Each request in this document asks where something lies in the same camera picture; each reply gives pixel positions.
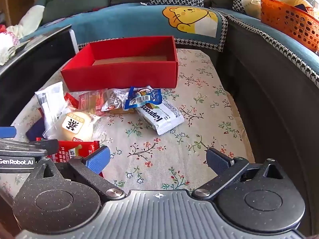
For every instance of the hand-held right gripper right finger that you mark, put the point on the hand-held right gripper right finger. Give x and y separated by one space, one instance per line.
216 160

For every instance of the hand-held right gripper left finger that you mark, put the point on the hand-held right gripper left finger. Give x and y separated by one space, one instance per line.
98 159

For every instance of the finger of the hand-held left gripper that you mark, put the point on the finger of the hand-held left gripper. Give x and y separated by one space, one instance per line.
37 145
7 132

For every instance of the dark blue snack packet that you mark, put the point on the dark blue snack packet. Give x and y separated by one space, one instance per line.
35 132

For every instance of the large red snack packet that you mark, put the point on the large red snack packet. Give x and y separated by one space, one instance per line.
69 149

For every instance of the round bun clear packet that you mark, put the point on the round bun clear packet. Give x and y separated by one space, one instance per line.
77 127

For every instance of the white grey snack packet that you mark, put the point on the white grey snack packet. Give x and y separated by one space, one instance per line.
49 99

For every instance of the pink clear pastry packet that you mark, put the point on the pink clear pastry packet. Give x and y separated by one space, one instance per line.
91 102

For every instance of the silver snack packet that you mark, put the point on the silver snack packet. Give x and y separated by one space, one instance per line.
117 99

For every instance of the white wafer packet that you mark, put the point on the white wafer packet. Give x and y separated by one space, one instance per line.
162 117

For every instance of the red cardboard box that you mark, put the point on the red cardboard box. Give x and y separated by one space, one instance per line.
119 77

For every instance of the floral tablecloth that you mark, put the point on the floral tablecloth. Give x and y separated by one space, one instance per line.
154 159

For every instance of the small red snack packet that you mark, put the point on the small red snack packet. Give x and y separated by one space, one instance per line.
71 100

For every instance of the black glass table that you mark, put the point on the black glass table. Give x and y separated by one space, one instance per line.
30 79

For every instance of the red white bag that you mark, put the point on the red white bag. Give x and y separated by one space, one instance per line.
7 42

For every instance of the white cloth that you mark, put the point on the white cloth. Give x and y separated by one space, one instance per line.
30 22

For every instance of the wooden cabinet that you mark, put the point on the wooden cabinet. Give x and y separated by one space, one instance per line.
17 0

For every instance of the blue houndstooth-trim sofa cover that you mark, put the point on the blue houndstooth-trim sofa cover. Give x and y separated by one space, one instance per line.
274 37

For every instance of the blue lion sofa cover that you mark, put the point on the blue lion sofa cover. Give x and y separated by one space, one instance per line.
124 22

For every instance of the large green cushion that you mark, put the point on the large green cushion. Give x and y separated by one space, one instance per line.
74 2

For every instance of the orange plastic basket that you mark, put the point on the orange plastic basket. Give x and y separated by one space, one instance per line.
286 22

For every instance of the yellow round bread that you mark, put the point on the yellow round bread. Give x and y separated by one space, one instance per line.
295 0

